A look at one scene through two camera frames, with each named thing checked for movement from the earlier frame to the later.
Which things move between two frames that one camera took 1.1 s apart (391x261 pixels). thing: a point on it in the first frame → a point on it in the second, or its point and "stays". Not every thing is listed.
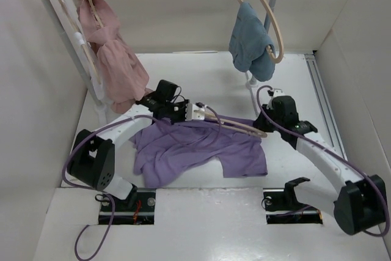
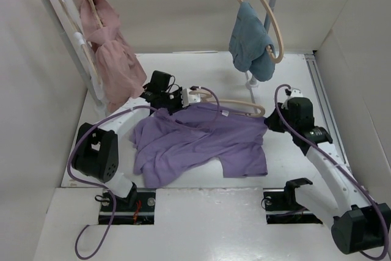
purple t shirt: x=163 y=148 stays
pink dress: x=123 y=77 stays
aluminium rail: x=327 y=110 stays
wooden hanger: x=255 y=132 → x=208 y=99
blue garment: x=250 y=38 stays
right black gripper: x=261 y=124 → x=273 y=123
